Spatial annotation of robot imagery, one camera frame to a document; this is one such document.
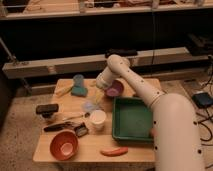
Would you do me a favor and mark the green plastic tray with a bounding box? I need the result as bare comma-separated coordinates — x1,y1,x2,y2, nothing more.
112,97,153,143

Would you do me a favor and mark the wooden handled brush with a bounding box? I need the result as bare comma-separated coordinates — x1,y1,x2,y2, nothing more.
62,112,90,121

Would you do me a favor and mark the wooden beam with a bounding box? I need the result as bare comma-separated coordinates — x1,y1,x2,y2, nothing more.
2,47,208,79

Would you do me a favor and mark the orange bowl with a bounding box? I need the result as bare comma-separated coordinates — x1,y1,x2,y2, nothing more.
50,131,78,161

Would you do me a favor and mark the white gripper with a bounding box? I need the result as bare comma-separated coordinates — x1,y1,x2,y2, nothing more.
95,68,115,104

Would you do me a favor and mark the black block on stand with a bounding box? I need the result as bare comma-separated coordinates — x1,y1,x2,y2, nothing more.
36,104,59,118

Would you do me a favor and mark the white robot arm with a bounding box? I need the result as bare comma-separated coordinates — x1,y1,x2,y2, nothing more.
96,55,205,171

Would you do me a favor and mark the orange carrot toy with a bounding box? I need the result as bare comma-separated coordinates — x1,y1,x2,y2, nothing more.
100,147,128,157

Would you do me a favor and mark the purple bowl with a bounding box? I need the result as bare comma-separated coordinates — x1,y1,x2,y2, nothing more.
105,80,124,97

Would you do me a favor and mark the orange apple toy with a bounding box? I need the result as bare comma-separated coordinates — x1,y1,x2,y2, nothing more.
149,128,156,138

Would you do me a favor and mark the clear plastic lid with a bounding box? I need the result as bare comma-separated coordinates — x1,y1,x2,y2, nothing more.
82,101,100,113

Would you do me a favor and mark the black box on beam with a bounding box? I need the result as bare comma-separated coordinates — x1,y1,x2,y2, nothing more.
105,49,138,58

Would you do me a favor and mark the black floor cable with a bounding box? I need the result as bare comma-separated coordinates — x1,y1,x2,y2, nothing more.
196,56,213,169

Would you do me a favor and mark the blue plastic cup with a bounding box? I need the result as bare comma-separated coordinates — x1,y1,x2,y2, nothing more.
73,74,84,87

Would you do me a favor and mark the wooden low table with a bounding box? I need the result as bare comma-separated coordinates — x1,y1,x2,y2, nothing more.
33,79,155,163

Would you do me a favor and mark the teal green sponge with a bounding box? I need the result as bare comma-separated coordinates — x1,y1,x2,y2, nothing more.
71,86,88,97

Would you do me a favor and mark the black handled tool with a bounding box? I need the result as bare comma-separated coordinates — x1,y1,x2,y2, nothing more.
43,121,80,132

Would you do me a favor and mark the black power adapter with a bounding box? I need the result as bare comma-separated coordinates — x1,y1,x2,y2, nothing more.
192,92,213,108

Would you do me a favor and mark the white paper cup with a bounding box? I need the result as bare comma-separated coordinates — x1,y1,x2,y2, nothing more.
89,110,107,130

